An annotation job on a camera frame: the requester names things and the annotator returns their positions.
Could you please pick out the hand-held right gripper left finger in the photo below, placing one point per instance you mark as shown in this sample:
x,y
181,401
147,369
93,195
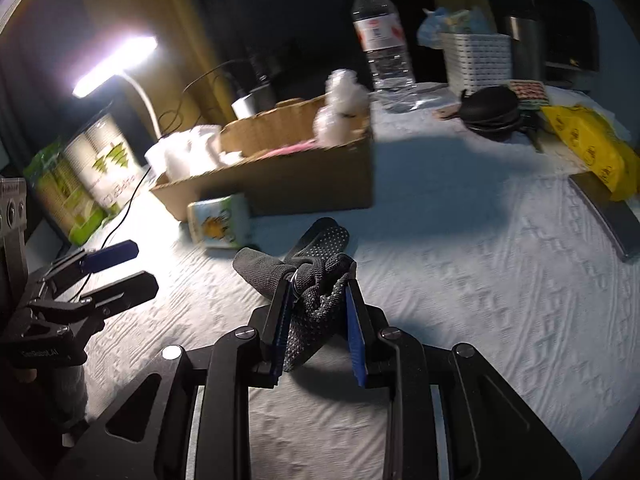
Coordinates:
x,y
282,320

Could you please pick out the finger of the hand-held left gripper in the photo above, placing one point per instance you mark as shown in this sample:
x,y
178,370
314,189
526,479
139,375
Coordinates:
x,y
125,290
112,255

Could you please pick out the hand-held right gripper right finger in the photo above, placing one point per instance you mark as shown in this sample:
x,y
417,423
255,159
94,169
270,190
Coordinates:
x,y
356,340

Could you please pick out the dark grey dotted sock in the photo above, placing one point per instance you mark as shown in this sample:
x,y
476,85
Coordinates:
x,y
317,305

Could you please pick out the brown cardboard box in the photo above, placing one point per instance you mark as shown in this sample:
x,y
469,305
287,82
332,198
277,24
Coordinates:
x,y
300,185

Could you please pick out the pink plush toy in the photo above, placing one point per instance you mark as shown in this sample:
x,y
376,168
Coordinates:
x,y
295,147

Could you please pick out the person's left forearm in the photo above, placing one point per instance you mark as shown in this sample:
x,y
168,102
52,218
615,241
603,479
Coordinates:
x,y
67,395

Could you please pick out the green paper cup pack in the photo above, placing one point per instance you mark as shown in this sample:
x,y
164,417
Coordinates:
x,y
100,170

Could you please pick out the cartoon print tissue pack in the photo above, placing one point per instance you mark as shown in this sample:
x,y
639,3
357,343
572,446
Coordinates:
x,y
220,220

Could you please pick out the white textured tablecloth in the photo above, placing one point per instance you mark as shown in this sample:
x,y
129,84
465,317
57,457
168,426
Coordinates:
x,y
475,260

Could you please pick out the white desk lamp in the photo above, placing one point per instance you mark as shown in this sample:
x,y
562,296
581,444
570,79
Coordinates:
x,y
117,62

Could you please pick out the white charger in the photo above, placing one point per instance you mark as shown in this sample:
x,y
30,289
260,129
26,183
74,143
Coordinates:
x,y
244,106

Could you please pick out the black round case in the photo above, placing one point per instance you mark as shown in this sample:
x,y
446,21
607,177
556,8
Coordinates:
x,y
490,110

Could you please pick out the dark window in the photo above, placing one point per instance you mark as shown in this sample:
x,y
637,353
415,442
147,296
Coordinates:
x,y
290,20

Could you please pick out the white perforated basket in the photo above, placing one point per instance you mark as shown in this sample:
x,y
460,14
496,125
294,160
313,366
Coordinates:
x,y
475,65

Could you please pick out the patterned small box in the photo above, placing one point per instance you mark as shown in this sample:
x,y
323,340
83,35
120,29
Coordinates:
x,y
529,92

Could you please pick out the clear water bottle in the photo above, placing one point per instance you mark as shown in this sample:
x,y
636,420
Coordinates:
x,y
382,35

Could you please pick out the yellow plastic bag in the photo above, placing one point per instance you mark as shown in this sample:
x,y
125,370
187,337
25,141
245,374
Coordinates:
x,y
590,145

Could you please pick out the crumpled plastic wrappers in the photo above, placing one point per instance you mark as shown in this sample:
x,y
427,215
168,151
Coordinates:
x,y
450,25

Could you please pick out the steel cup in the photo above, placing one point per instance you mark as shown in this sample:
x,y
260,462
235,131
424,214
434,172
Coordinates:
x,y
522,47

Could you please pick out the white computer desk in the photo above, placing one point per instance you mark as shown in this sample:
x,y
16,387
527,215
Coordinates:
x,y
570,77

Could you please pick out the black monitor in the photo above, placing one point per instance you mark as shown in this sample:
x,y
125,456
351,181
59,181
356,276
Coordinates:
x,y
510,0
567,30

